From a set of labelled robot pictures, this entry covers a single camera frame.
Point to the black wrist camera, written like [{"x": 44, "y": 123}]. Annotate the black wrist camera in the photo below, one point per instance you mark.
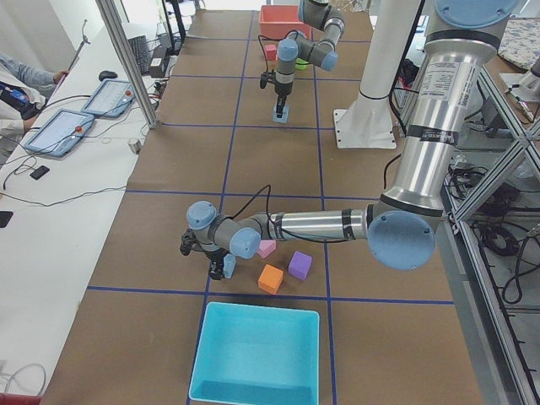
[
  {"x": 188, "y": 242},
  {"x": 266, "y": 78}
]

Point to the person forearm white sleeve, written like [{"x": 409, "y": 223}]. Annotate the person forearm white sleeve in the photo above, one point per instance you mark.
[{"x": 19, "y": 74}]

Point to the black computer mouse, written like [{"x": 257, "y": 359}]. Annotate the black computer mouse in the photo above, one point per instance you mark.
[{"x": 106, "y": 74}]

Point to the orange foam block left side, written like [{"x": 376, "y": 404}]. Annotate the orange foam block left side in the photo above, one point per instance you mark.
[{"x": 270, "y": 279}]

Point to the person hand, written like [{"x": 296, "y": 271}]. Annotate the person hand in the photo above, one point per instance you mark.
[{"x": 58, "y": 76}]

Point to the teach pendant near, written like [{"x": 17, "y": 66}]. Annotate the teach pendant near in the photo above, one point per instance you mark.
[{"x": 59, "y": 135}]

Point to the pink plastic bin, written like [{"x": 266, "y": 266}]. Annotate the pink plastic bin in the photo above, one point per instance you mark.
[{"x": 276, "y": 21}]

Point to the red foam block near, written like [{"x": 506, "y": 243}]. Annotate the red foam block near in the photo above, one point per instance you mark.
[{"x": 270, "y": 52}]

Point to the black phone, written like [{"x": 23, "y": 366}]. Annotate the black phone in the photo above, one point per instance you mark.
[{"x": 41, "y": 171}]

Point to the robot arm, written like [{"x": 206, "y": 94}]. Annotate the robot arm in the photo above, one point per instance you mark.
[
  {"x": 400, "y": 227},
  {"x": 320, "y": 15}
]

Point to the purple foam block left side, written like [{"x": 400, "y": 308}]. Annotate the purple foam block left side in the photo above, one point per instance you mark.
[{"x": 300, "y": 265}]

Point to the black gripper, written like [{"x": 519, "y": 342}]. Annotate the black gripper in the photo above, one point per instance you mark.
[
  {"x": 215, "y": 256},
  {"x": 281, "y": 91}
]

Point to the cyan plastic bin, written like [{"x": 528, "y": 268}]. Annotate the cyan plastic bin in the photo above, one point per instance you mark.
[{"x": 249, "y": 354}]

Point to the pink foam block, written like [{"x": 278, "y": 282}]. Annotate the pink foam block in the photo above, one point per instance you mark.
[{"x": 266, "y": 248}]

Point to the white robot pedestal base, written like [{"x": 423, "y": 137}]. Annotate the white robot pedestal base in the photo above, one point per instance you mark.
[{"x": 367, "y": 123}]

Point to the teach pendant far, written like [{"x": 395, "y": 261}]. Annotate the teach pendant far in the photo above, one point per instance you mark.
[{"x": 111, "y": 99}]

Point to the green foam block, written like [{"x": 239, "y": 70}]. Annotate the green foam block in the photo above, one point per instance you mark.
[{"x": 301, "y": 64}]

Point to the light blue block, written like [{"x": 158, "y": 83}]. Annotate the light blue block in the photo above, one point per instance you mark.
[
  {"x": 281, "y": 117},
  {"x": 229, "y": 265}
]

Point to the aluminium frame post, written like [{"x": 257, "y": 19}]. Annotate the aluminium frame post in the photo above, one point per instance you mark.
[{"x": 113, "y": 24}]

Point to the teach pendant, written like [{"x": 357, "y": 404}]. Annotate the teach pendant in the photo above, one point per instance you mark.
[
  {"x": 59, "y": 135},
  {"x": 111, "y": 99}
]

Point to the black keyboard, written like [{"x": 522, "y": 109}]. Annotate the black keyboard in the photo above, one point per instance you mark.
[{"x": 140, "y": 49}]

